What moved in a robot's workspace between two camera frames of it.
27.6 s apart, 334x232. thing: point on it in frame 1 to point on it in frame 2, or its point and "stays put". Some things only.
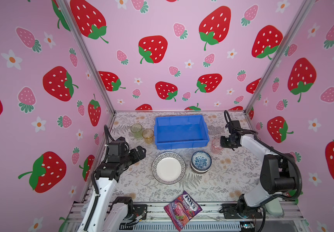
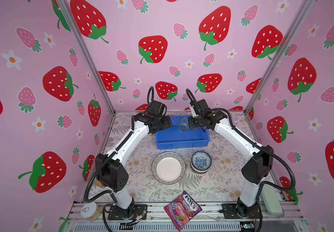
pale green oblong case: x=274 y=208 stays put
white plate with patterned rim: x=169 y=168 stays put
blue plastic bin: x=176 y=132 stays put
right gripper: x=223 y=137 to x=191 y=122
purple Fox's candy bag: x=181 y=210 stays put
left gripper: x=141 y=154 to x=166 y=122
